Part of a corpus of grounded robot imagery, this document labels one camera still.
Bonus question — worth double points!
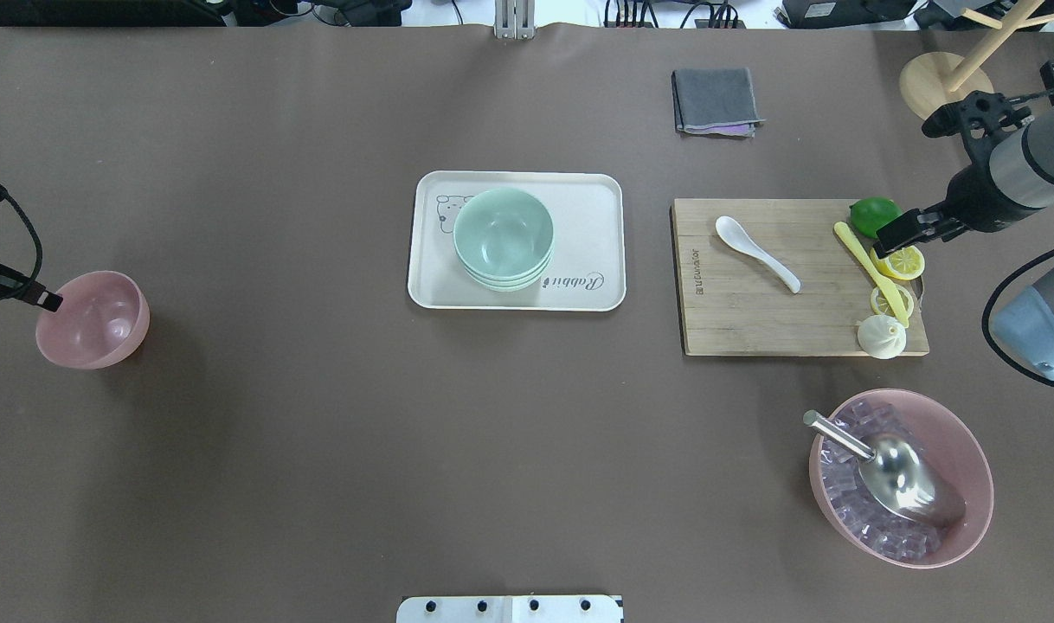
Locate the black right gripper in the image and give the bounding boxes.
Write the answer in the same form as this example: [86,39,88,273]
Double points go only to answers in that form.
[872,196,969,259]

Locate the small pink bowl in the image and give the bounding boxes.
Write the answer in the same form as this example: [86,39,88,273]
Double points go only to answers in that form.
[35,271,151,369]

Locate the white ceramic spoon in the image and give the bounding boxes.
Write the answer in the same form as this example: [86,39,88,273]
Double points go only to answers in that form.
[716,215,801,294]

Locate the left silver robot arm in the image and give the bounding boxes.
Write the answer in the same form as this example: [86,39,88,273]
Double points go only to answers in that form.
[0,183,63,314]

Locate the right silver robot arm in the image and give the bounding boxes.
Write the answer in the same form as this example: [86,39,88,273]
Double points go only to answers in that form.
[872,91,1054,388]

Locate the large pink ice bowl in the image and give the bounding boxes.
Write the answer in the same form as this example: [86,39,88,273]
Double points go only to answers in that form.
[808,388,995,570]

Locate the green bowl stack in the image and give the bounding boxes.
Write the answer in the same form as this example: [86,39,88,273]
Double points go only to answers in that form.
[453,188,557,292]

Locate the lemon half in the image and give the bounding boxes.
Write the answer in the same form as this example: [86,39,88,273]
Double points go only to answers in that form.
[870,246,926,281]

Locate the green lime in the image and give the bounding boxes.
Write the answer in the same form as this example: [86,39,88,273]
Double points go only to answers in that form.
[850,196,902,240]

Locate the yellow plastic knife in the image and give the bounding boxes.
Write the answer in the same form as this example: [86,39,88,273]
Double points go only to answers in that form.
[832,222,910,328]

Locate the lemon slice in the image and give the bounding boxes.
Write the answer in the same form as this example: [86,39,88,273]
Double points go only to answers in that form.
[870,284,917,319]

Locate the white bun toy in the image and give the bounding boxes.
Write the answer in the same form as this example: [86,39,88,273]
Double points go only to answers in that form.
[857,314,907,361]

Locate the wooden cup tree stand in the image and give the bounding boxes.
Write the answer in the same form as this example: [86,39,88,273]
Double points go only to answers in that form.
[899,1,1054,119]

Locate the bamboo cutting board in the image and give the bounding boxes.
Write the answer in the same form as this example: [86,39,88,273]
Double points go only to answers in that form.
[671,198,930,357]

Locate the grey folded cloth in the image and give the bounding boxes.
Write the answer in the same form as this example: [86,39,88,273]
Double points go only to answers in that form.
[671,67,765,138]

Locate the metal ice scoop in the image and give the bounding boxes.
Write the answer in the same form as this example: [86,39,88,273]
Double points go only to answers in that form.
[801,410,967,529]

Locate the cream rabbit tray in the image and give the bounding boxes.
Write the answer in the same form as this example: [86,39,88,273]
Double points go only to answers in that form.
[406,170,627,312]

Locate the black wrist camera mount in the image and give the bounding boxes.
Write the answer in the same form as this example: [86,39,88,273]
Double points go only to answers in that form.
[920,91,1032,166]

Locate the aluminium frame post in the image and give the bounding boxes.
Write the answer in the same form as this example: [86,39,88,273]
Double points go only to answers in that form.
[494,0,536,41]

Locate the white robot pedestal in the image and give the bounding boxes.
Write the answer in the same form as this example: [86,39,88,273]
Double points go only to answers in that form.
[395,593,625,622]

